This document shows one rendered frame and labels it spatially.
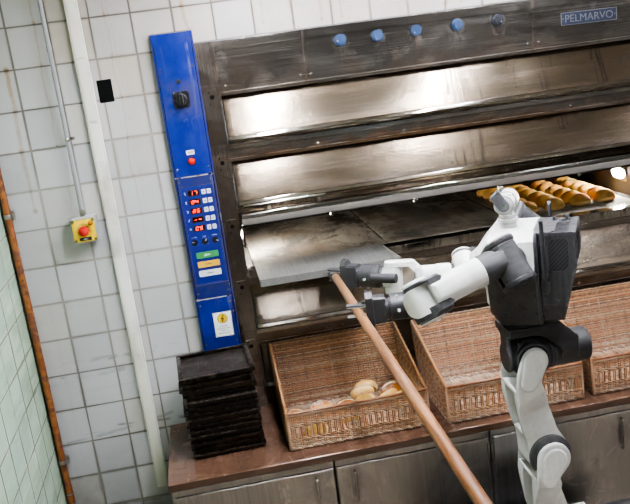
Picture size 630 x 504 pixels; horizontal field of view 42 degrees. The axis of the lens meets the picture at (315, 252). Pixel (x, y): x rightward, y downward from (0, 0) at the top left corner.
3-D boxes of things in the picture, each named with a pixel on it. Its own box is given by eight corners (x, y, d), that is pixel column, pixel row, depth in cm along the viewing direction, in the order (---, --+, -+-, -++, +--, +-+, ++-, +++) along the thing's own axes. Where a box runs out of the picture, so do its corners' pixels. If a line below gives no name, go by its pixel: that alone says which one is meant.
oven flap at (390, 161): (238, 208, 333) (230, 160, 335) (652, 144, 355) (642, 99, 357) (239, 206, 329) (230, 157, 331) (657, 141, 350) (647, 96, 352)
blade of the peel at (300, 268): (402, 264, 319) (401, 257, 318) (261, 287, 313) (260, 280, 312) (381, 243, 354) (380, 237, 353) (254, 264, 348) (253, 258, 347)
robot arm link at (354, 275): (350, 287, 313) (380, 288, 307) (340, 296, 305) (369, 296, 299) (346, 255, 310) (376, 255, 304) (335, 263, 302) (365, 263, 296)
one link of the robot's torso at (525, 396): (556, 448, 290) (533, 326, 279) (578, 472, 273) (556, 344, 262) (515, 460, 289) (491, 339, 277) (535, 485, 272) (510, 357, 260)
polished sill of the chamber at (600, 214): (247, 275, 347) (246, 266, 346) (647, 209, 368) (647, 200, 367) (248, 279, 341) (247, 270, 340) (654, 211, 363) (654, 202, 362)
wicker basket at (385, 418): (275, 402, 356) (265, 341, 349) (401, 378, 362) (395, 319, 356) (288, 453, 309) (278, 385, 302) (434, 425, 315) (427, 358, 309)
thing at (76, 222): (75, 241, 327) (70, 216, 324) (101, 237, 328) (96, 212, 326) (73, 245, 320) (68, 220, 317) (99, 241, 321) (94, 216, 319)
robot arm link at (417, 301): (420, 325, 255) (409, 329, 237) (405, 295, 257) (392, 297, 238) (451, 309, 252) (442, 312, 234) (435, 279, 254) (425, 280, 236)
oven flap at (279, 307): (257, 329, 346) (249, 282, 348) (656, 260, 367) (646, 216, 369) (258, 329, 341) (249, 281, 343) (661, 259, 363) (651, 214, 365)
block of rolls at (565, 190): (474, 195, 427) (473, 185, 426) (561, 181, 433) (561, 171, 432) (520, 216, 369) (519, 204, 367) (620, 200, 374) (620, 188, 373)
